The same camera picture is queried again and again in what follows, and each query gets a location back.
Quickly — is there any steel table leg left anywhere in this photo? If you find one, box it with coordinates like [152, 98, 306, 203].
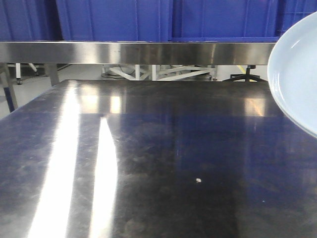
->
[45, 63, 59, 86]

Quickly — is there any blue plastic bin right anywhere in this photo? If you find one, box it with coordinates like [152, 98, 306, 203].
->
[275, 0, 317, 37]

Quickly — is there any light blue plate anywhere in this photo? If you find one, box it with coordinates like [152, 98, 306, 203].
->
[267, 13, 317, 137]

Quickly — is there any black chair base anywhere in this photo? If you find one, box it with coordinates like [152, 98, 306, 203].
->
[223, 65, 265, 82]

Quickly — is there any blue plastic bin middle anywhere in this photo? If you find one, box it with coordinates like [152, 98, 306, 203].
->
[170, 0, 279, 42]

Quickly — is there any blue plastic bin left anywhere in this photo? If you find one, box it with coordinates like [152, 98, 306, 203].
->
[56, 0, 173, 42]

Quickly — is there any blue plastic bin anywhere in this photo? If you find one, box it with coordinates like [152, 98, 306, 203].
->
[170, 0, 279, 42]
[275, 0, 317, 37]
[56, 0, 173, 42]

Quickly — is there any white metal frame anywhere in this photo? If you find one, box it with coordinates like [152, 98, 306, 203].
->
[101, 64, 218, 81]

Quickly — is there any stainless steel shelf rail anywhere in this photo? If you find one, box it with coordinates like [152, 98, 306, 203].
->
[0, 41, 274, 65]

